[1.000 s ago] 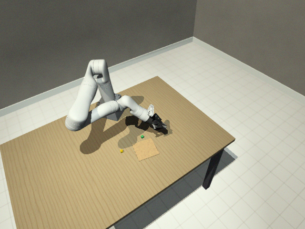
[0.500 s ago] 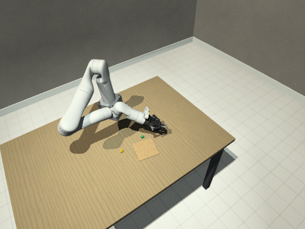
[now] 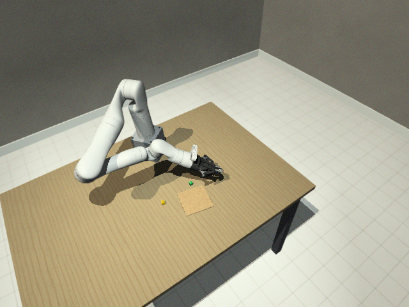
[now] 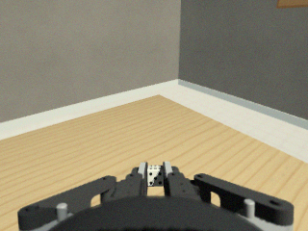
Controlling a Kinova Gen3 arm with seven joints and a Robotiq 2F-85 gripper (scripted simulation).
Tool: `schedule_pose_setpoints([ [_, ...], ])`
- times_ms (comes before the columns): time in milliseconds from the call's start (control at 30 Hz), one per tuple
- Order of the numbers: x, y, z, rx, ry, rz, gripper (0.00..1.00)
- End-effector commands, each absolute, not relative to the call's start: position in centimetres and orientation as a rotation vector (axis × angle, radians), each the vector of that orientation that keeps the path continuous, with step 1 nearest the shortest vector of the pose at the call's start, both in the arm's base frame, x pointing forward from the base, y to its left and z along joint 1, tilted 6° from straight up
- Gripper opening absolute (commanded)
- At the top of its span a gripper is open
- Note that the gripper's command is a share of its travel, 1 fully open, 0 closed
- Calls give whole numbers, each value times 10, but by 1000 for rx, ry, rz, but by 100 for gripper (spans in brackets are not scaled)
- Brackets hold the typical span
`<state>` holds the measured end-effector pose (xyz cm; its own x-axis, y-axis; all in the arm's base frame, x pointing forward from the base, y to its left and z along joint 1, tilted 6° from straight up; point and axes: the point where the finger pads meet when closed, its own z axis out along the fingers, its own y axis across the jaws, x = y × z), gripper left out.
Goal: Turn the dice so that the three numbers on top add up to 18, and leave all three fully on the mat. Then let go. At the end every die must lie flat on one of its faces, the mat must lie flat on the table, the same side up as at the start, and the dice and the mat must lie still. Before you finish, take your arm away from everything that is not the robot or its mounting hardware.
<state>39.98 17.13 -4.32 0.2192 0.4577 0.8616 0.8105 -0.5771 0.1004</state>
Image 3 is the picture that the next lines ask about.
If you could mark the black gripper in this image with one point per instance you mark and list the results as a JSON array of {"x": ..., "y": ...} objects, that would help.
[{"x": 203, "y": 165}]

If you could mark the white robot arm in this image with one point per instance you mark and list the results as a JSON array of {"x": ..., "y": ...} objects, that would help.
[{"x": 94, "y": 162}]

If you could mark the tan square mat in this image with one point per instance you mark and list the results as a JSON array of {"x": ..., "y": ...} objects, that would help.
[{"x": 195, "y": 200}]

